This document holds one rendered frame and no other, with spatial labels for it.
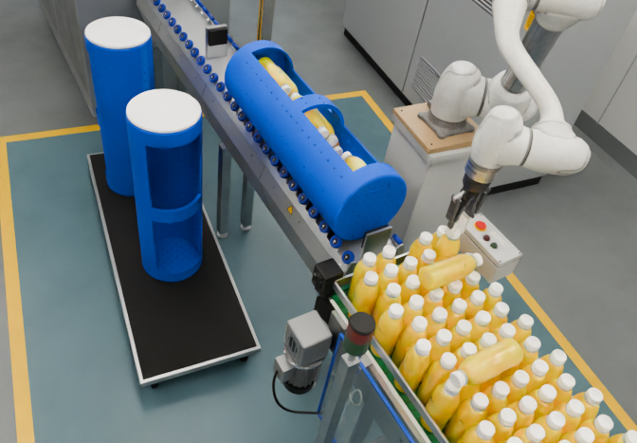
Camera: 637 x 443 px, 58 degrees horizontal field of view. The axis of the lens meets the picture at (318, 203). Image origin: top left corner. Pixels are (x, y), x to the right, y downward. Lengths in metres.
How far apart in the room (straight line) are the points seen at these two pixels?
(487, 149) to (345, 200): 0.48
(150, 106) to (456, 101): 1.18
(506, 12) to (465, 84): 0.58
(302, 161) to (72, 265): 1.59
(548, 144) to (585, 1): 0.52
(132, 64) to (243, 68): 0.64
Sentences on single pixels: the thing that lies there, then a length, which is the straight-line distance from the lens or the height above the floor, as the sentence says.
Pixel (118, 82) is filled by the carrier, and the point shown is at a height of 0.86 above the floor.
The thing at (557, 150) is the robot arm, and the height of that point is 1.56.
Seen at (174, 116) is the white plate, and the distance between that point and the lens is 2.27.
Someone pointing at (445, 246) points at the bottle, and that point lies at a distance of 1.80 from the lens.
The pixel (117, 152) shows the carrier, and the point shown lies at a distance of 3.04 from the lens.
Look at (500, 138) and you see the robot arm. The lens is 1.52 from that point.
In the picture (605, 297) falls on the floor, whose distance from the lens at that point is 3.65.
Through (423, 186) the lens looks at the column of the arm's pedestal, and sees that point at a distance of 2.45.
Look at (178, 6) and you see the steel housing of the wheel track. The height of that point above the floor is 0.93.
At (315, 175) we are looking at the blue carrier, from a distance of 1.88.
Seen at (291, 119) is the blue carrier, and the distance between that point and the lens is 2.02.
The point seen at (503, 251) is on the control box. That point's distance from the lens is 1.91.
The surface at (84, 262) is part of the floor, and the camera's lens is 3.15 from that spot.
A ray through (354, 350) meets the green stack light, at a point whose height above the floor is 1.19.
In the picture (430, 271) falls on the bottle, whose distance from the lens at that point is 1.66.
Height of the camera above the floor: 2.37
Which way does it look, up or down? 43 degrees down
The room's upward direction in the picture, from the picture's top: 11 degrees clockwise
